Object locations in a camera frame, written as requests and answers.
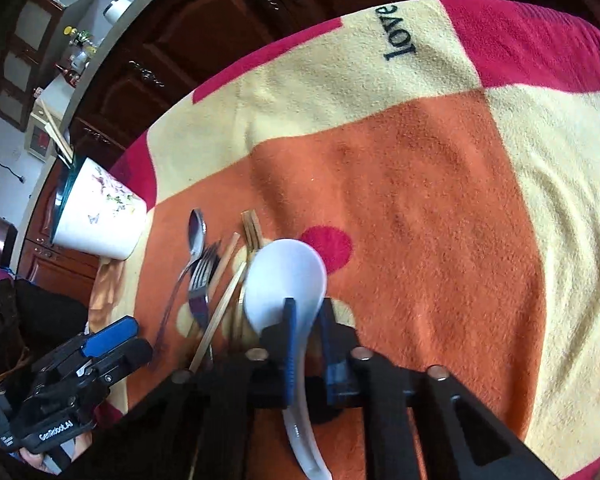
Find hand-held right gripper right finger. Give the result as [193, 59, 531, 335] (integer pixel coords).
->
[320, 299, 556, 480]

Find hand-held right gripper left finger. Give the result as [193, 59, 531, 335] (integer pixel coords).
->
[80, 298, 297, 480]

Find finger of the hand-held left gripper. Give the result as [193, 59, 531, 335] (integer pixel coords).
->
[87, 316, 141, 358]
[92, 338, 153, 386]

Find white ceramic spoon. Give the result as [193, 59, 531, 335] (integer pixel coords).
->
[242, 238, 333, 480]

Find white utensil holder cup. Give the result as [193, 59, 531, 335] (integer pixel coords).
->
[50, 156, 148, 262]

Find metal spoon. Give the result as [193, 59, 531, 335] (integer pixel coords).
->
[155, 208, 207, 346]

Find person's left hand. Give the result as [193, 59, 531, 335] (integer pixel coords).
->
[17, 447, 46, 467]

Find person's body in purple jacket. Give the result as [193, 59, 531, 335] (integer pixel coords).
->
[0, 264, 88, 376]

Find cream microwave oven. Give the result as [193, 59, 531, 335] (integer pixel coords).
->
[24, 97, 71, 163]

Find printed patchwork blanket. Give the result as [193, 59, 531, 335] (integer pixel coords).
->
[87, 0, 600, 480]

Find dark sauce bottle red label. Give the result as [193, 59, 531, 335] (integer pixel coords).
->
[55, 62, 83, 86]

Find amber oil bottle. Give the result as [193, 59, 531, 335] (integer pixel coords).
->
[69, 45, 98, 68]

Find white jar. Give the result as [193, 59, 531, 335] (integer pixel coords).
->
[103, 0, 132, 25]

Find wooden base cabinets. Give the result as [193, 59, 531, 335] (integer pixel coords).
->
[17, 0, 600, 281]

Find glass door wall cabinet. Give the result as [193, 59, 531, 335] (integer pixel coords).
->
[0, 0, 101, 133]

